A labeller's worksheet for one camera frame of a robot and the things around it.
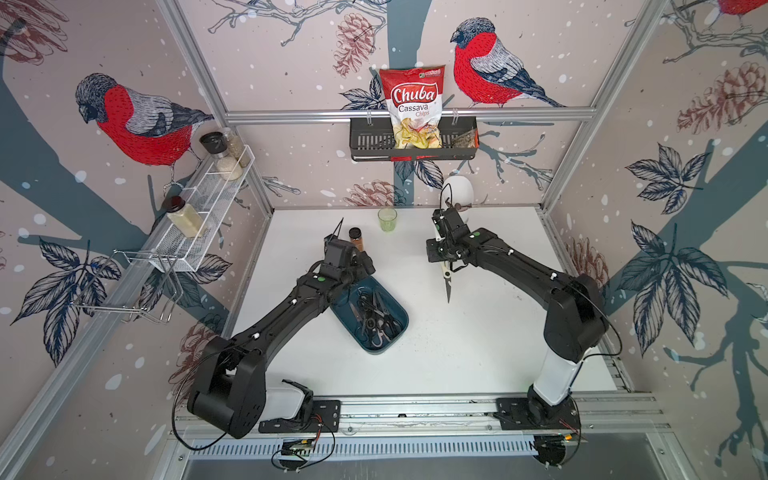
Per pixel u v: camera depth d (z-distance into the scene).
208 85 0.84
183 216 0.66
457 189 1.12
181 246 0.71
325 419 0.73
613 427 0.73
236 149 0.86
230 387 0.41
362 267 0.77
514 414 0.73
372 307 0.90
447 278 0.86
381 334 0.86
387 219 1.14
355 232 1.01
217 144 0.78
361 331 0.86
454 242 0.74
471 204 1.04
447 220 0.70
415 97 0.81
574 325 0.47
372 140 0.95
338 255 0.65
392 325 0.87
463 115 0.91
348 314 0.90
